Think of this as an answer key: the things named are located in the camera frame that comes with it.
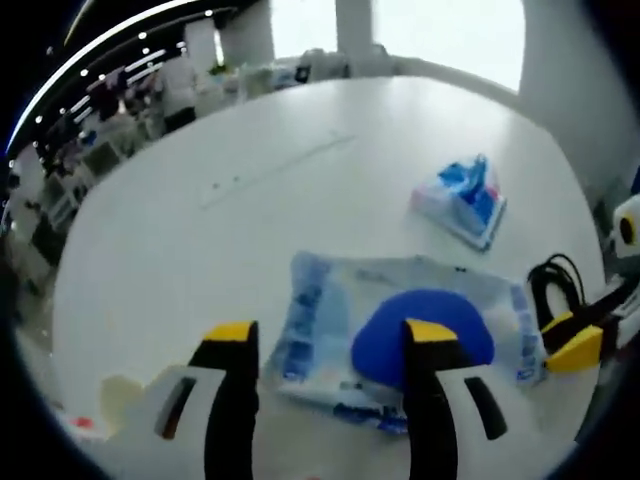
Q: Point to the wet wipes packet blue lid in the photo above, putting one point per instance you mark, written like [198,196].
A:
[330,320]

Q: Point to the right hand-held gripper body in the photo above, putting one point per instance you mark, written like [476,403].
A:
[629,230]

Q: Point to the green potted plant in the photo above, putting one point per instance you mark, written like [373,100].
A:
[218,67]

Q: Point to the blue tissue packet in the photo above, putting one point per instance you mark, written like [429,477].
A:
[457,200]

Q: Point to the large bright window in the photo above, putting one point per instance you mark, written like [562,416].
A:
[425,35]

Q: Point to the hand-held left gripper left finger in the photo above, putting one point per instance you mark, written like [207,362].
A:
[232,400]

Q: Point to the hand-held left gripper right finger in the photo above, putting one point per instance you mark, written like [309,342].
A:
[430,405]

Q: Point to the clear water bottle red label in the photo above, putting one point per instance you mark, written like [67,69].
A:
[82,424]

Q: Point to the white cup green print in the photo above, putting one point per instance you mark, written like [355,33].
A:
[120,397]

